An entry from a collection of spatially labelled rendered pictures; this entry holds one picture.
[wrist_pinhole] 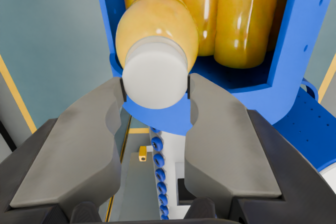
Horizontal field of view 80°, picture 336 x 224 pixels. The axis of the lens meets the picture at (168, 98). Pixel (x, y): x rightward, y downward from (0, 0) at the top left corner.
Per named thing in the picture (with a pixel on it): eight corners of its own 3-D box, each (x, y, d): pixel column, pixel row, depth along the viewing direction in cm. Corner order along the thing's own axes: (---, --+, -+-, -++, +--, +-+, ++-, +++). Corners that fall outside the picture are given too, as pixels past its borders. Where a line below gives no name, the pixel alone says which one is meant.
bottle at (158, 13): (161, -30, 26) (159, -19, 11) (194, 14, 29) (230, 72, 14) (124, 9, 28) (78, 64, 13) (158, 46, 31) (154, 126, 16)
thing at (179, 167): (175, 166, 73) (177, 210, 60) (174, 159, 71) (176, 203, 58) (202, 165, 73) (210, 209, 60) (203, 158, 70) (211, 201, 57)
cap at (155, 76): (158, 24, 12) (157, 33, 10) (197, 69, 14) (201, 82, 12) (114, 65, 13) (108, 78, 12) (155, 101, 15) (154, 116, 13)
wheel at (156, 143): (159, 155, 61) (164, 151, 62) (157, 144, 58) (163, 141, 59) (150, 146, 64) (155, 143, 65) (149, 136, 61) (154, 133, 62)
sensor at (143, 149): (141, 151, 72) (139, 162, 68) (140, 145, 71) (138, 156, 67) (162, 150, 72) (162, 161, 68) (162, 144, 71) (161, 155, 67)
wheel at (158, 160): (160, 171, 65) (165, 167, 66) (159, 161, 62) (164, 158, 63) (152, 162, 68) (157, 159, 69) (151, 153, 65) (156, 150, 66)
